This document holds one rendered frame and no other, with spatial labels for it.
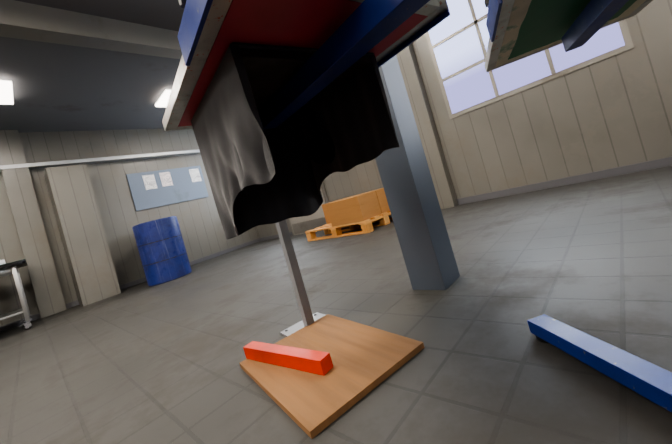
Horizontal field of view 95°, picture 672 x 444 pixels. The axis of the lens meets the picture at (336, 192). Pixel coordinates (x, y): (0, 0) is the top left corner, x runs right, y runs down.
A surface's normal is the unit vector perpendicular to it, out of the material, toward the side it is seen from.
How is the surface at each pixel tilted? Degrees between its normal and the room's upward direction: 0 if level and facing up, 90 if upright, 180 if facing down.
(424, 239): 90
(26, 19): 90
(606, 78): 90
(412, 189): 90
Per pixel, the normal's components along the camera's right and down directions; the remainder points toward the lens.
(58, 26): 0.69, -0.21
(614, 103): -0.67, 0.18
